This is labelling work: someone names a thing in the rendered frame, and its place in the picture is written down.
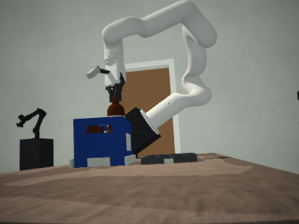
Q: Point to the blue crate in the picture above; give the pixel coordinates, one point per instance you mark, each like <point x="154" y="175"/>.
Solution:
<point x="115" y="145"/>

